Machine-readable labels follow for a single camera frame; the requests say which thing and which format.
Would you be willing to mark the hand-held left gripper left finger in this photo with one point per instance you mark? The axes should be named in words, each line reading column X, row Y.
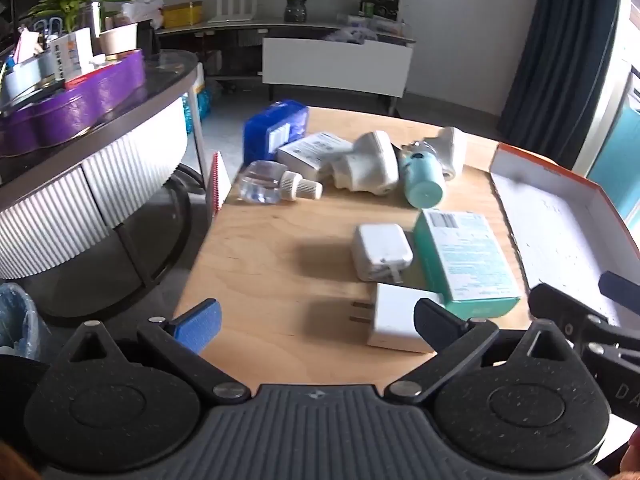
column 200, row 327

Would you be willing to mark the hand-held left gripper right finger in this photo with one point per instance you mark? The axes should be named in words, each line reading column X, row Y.
column 431, row 320

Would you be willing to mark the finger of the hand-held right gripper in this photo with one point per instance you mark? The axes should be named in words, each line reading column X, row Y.
column 620, row 287
column 550, row 301

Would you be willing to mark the white square power adapter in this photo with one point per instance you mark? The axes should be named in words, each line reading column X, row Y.
column 395, row 317

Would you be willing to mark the white rounded charger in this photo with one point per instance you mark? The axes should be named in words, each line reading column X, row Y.
column 380, row 250

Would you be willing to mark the clear liquid bottle white cap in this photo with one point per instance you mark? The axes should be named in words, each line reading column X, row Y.
column 265, row 185

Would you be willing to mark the white power adapter box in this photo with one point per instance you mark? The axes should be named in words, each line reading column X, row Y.
column 312, row 154

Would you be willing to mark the blue box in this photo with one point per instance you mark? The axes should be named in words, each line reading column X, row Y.
column 272, row 130

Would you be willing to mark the person's right hand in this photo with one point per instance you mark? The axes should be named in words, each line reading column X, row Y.
column 632, row 452

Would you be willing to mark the teal cardboard box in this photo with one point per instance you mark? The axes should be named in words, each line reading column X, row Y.
column 462, row 260

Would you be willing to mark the teal panel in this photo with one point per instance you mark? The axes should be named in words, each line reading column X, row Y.
column 627, row 160

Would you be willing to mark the teal cylindrical device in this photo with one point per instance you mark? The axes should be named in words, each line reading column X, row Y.
column 424, row 182

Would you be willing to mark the red and white box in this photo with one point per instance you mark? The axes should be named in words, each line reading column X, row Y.
column 218, row 185

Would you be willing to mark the oval coffee table ribbed sides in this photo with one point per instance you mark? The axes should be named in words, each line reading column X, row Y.
column 100, row 195

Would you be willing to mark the large white plug-in device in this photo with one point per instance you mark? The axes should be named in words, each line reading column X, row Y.
column 367, row 165

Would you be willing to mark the small white plug-in device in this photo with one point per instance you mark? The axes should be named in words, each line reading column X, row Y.
column 452, row 150

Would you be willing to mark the trash bin with blue liner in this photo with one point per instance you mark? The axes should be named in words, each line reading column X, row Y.
column 20, row 320

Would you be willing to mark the blue plastic bag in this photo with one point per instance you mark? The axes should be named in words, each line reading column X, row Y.
column 200, row 107

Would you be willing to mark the dark curtain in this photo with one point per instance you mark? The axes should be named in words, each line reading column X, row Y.
column 555, row 50

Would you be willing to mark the purple tin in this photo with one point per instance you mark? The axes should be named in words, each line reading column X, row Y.
column 90, row 100

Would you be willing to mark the white television console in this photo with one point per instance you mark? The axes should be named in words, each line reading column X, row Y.
column 337, row 67

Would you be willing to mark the black stand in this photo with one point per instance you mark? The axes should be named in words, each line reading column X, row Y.
column 146, row 37

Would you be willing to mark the clear plastic bag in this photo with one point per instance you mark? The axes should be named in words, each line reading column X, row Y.
column 350, row 35

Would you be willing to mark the paper cup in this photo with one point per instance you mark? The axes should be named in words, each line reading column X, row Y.
column 119, row 40

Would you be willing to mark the white printed carton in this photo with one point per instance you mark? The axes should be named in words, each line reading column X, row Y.
column 70, row 55

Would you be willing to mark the grey tape roll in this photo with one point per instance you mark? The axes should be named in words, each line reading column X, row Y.
column 25, row 77

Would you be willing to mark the yellow box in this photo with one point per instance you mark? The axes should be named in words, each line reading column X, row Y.
column 182, row 15

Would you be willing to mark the white router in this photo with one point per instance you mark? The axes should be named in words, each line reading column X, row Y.
column 232, row 10

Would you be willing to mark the black and green box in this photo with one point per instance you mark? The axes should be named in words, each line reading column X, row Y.
column 380, row 4

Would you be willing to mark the white plastic bag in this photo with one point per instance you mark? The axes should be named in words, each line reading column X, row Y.
column 142, row 10

